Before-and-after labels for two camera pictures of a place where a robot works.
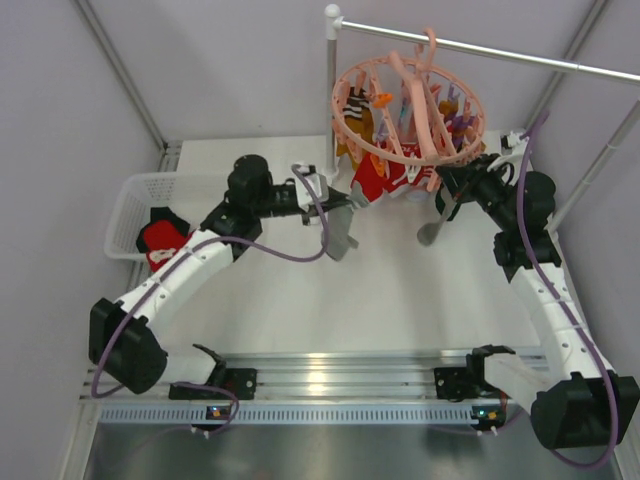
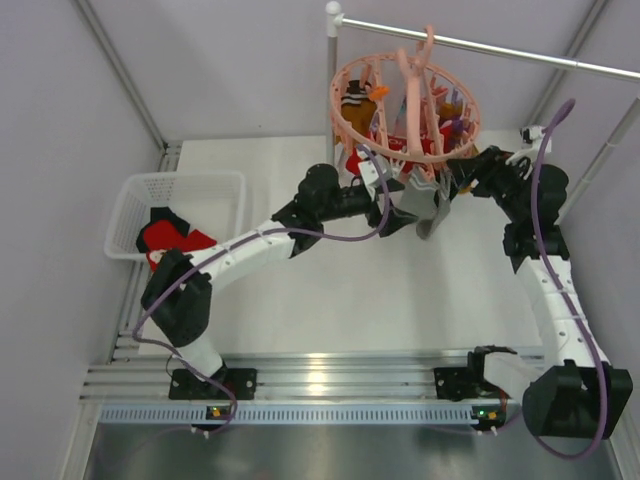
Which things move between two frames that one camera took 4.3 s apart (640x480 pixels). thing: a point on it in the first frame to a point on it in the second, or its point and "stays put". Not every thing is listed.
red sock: (415, 149) to (399, 144)
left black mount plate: (242, 381) stays put
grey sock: (337, 240) to (418, 197)
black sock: (162, 213) stays put
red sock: (368, 180) to (354, 161)
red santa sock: (162, 242) stays put
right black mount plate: (455, 384) stays put
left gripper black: (335, 196) to (396, 219)
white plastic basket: (192, 196) stays put
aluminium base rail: (315, 389) stays put
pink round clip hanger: (405, 110) stays put
